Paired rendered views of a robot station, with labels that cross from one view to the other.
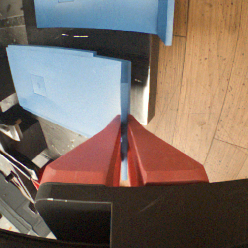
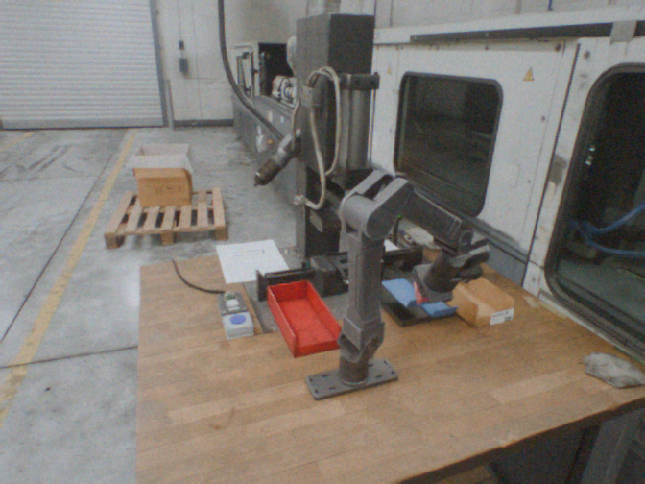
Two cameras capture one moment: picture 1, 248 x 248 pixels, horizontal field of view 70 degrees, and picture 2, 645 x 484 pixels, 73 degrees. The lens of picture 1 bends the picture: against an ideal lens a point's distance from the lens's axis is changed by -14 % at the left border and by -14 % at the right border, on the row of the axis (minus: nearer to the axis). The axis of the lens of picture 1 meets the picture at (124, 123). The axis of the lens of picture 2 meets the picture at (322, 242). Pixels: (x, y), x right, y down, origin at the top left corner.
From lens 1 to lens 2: 112 cm
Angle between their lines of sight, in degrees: 65
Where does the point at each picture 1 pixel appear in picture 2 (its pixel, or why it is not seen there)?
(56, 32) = not seen: hidden behind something
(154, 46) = (425, 318)
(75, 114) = (403, 296)
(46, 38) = not seen: hidden behind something
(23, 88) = (393, 283)
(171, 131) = (399, 332)
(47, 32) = not seen: hidden behind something
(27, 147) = (332, 282)
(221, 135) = (415, 343)
